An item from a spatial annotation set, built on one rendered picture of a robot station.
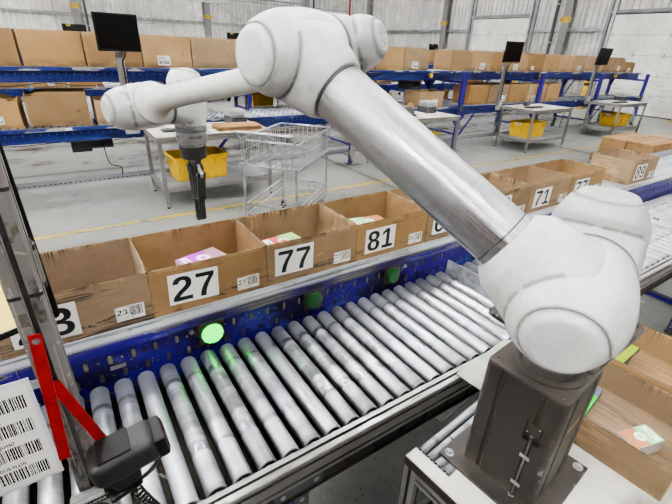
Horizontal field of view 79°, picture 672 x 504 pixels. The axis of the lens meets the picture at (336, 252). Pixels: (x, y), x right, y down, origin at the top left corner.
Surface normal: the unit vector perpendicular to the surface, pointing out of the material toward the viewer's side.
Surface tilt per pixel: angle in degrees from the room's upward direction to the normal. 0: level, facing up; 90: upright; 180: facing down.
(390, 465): 0
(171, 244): 89
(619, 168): 90
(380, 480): 0
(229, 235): 90
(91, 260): 90
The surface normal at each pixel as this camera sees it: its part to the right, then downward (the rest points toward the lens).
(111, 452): -0.08, -0.86
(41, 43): 0.57, 0.37
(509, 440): -0.77, 0.26
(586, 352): -0.55, 0.45
